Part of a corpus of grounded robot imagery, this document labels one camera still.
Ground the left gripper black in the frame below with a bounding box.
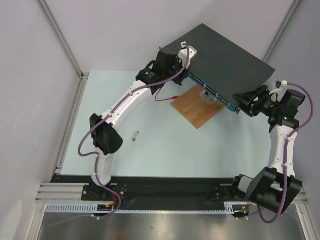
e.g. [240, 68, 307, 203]
[163, 57, 190, 86]

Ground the blue black network switch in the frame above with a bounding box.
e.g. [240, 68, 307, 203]
[165, 24, 275, 114]

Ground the silver SFP module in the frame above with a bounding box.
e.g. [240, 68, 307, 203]
[132, 131, 140, 142]

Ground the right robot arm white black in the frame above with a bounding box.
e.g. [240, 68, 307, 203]
[230, 85, 306, 214]

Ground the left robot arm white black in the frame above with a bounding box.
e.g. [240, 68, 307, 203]
[90, 47, 194, 200]

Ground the wooden base board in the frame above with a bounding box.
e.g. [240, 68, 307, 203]
[170, 85, 225, 129]

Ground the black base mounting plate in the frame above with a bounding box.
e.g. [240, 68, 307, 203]
[51, 175, 253, 210]

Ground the red ethernet cable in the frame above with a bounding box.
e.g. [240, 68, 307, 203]
[154, 86, 181, 102]

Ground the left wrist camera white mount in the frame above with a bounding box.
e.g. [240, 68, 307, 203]
[178, 41, 198, 69]

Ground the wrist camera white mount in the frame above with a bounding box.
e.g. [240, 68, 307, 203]
[178, 41, 198, 69]
[269, 80, 288, 98]

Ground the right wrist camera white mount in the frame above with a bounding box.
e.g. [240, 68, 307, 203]
[269, 80, 288, 98]

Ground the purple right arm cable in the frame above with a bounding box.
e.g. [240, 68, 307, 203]
[257, 82, 315, 225]

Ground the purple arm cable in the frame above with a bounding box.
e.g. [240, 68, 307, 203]
[257, 82, 315, 225]
[77, 41, 191, 221]

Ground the left aluminium frame post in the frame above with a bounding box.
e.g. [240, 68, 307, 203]
[36, 0, 89, 80]

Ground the aluminium frame post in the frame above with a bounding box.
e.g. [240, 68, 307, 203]
[262, 0, 303, 63]
[36, 0, 89, 80]

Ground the right aluminium frame post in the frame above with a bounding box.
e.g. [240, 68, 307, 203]
[262, 0, 303, 63]

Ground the white slotted cable duct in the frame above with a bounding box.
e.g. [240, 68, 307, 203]
[45, 201, 250, 215]

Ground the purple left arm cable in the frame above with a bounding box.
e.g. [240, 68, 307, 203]
[77, 41, 191, 221]

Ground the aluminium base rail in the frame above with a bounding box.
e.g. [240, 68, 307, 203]
[34, 182, 87, 204]

